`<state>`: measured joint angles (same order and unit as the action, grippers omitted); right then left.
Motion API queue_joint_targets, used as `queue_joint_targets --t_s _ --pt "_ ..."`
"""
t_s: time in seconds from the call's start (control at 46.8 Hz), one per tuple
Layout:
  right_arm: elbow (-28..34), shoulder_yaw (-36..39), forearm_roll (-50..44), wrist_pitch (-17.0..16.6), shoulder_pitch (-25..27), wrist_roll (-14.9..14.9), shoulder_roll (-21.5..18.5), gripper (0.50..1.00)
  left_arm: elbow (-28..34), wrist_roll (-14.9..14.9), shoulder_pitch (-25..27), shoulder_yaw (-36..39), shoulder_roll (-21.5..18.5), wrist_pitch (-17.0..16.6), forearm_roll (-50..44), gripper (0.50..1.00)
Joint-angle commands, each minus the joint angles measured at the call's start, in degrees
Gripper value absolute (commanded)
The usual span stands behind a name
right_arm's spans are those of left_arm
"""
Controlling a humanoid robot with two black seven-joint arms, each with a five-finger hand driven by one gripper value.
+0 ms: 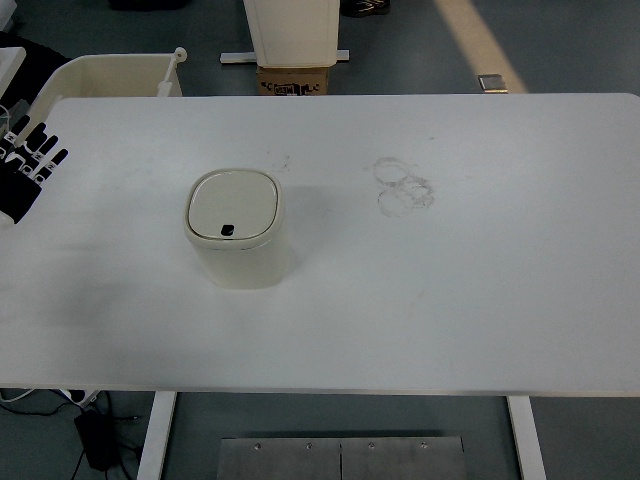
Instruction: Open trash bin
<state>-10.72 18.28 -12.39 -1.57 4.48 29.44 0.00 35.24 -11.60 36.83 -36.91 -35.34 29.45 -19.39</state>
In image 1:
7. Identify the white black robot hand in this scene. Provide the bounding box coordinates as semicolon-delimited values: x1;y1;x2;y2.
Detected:
0;114;69;231

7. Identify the small cream trash bin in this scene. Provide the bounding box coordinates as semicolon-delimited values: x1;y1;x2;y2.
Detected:
182;167;292;291

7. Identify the tall white plastic bin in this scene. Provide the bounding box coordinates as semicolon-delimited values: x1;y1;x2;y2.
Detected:
242;0;341;68

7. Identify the white box-shaped device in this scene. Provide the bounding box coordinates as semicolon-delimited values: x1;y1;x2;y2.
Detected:
0;46;27;97

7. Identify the large cream plastic crate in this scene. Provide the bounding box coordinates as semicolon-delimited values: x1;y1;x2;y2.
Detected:
27;47;188;120

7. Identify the white power strip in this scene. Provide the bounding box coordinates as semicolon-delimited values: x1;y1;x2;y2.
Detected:
58;389;100;405

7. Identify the grey table foot bar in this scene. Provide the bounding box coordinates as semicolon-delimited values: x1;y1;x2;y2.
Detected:
220;48;352;64

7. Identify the black power adapter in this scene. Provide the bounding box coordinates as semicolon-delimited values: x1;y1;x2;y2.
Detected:
73;408;120;472

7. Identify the white table leg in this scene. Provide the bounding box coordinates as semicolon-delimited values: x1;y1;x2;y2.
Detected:
136;391;178;480
505;394;549;480

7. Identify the brown cardboard box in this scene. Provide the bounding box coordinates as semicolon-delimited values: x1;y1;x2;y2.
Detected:
256;64;331;96

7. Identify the person's shoe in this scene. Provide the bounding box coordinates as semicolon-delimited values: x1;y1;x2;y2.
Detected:
339;0;392;19

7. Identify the grey metal plate with screws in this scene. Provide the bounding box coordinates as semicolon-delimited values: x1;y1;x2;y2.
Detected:
217;436;467;480

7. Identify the small metal floor plate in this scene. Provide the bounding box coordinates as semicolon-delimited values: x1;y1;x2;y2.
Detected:
477;74;510;94

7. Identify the black floor cable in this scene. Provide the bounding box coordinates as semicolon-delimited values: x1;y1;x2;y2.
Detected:
0;391;114;480

